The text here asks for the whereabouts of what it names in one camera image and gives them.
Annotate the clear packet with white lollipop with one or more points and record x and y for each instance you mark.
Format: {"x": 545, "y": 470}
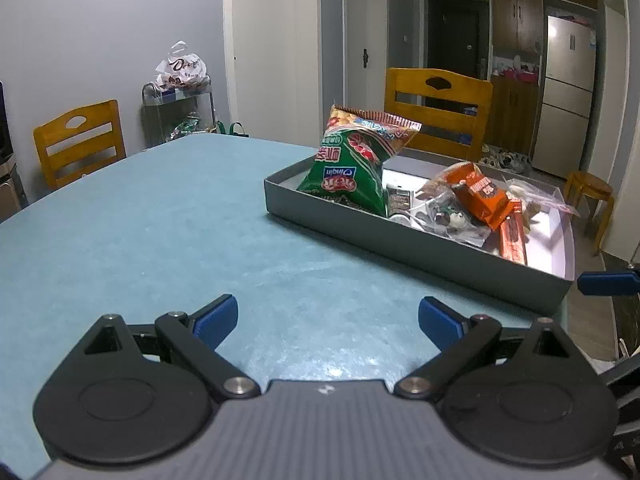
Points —
{"x": 540, "y": 195}

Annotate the pile of shoes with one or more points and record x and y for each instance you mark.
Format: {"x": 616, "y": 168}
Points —
{"x": 505, "y": 160}

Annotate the wooden chair curved cutout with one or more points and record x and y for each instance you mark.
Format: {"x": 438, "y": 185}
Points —
{"x": 440, "y": 105}

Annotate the green shopping bag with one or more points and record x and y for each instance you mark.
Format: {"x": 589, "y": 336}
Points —
{"x": 232, "y": 129}

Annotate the grey box white inside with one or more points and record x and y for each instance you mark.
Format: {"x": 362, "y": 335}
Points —
{"x": 400, "y": 240}

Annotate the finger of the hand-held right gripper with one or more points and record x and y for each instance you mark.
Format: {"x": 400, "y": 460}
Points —
{"x": 607, "y": 282}
{"x": 620, "y": 367}

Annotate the wooden stool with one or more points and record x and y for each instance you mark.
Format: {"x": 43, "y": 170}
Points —
{"x": 590, "y": 195}

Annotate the clear bag of nuts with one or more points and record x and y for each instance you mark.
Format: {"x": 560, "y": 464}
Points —
{"x": 435, "y": 190}

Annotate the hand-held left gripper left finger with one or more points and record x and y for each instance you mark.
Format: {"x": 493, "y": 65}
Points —
{"x": 217, "y": 320}

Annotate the brown wooden cabinet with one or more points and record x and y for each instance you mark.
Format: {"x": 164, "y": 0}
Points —
{"x": 515, "y": 20}

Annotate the clear wrapper with ball candies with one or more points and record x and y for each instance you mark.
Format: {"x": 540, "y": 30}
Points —
{"x": 452, "y": 219}

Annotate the long brown chocolate packet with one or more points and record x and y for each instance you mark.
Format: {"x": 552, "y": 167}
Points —
{"x": 399, "y": 202}

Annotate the dark door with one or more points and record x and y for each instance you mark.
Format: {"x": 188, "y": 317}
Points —
{"x": 455, "y": 35}

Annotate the green prawn cracker bag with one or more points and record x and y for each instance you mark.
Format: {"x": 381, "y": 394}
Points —
{"x": 355, "y": 160}

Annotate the red snack bar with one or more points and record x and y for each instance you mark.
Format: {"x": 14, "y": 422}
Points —
{"x": 515, "y": 240}

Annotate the black water dispenser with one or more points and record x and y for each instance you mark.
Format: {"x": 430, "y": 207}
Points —
{"x": 7, "y": 160}

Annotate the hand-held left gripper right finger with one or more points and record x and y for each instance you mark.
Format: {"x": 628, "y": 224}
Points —
{"x": 440, "y": 322}

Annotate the white refrigerator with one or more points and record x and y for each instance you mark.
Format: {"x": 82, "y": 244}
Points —
{"x": 565, "y": 95}

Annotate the glass trolley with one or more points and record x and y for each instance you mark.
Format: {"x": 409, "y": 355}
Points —
{"x": 175, "y": 115}

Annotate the orange snack packet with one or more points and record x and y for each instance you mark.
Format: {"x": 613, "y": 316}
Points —
{"x": 482, "y": 195}

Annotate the white plastic bag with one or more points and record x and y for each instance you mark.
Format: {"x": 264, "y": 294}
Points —
{"x": 181, "y": 70}

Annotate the wooden chair oval cutout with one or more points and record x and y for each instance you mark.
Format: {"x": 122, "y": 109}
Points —
{"x": 80, "y": 145}

